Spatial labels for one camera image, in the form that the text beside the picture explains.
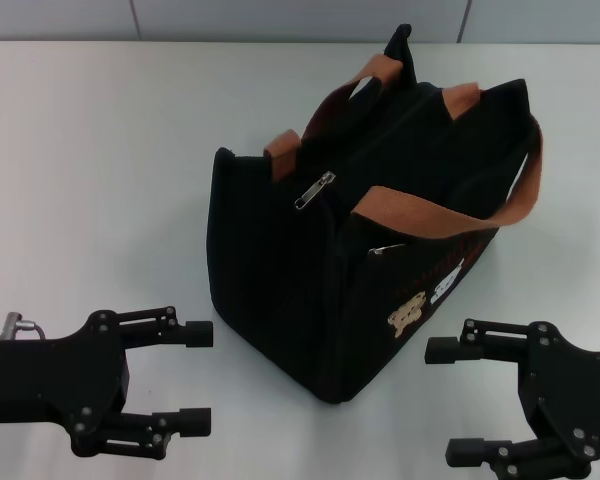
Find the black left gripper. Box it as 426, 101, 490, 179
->
0, 309, 213, 459

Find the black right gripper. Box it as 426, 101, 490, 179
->
424, 318, 600, 480

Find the black food bag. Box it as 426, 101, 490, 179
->
204, 23, 546, 405

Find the silver zipper pull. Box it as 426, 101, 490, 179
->
293, 170, 338, 212

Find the left gripper cable, silver plug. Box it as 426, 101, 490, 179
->
4, 311, 48, 342

